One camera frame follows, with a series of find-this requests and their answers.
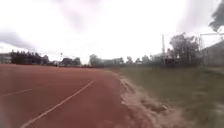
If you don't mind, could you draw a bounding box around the red running track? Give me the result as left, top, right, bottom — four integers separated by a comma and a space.
0, 63, 148, 128

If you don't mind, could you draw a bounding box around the pale dirt strip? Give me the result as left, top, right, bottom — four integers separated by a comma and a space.
114, 73, 194, 128

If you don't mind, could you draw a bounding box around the pole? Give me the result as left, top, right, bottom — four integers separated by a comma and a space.
161, 33, 166, 63

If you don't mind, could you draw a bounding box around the white painted lane line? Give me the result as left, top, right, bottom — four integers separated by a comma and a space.
0, 83, 54, 98
19, 79, 96, 128

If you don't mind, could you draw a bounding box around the tree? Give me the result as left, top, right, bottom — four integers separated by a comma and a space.
169, 32, 203, 66

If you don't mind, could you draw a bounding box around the grass strip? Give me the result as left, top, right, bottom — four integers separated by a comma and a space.
109, 65, 224, 128

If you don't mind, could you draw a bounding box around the row of trees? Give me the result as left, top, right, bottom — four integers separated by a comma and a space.
9, 49, 171, 68

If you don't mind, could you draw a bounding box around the grey building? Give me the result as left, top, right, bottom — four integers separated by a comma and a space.
199, 39, 224, 67

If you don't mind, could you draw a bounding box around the low pale building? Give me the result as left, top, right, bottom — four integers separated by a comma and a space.
0, 52, 13, 64

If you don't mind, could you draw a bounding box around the dark overhanging tree foliage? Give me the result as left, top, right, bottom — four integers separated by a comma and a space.
208, 0, 224, 33

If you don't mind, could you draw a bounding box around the metal frame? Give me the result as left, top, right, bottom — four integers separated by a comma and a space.
199, 32, 224, 51

